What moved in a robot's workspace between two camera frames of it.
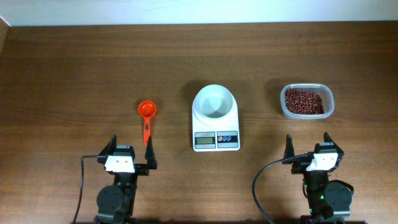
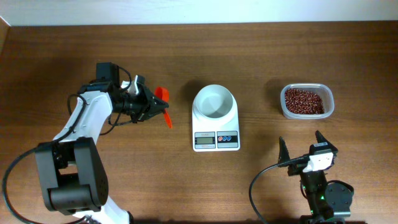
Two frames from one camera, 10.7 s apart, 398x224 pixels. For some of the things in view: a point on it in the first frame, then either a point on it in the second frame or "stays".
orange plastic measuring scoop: [147, 109] -> [162, 93]
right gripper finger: [289, 149] -> [283, 153]
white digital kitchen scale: [215, 120] stays
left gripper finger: [110, 147] -> [153, 112]
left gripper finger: [150, 155] -> [155, 101]
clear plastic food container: [307, 101] stays
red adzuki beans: [303, 102] stays
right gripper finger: [327, 138] -> [319, 137]
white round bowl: [213, 102] stays
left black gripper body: [144, 167] -> [143, 103]
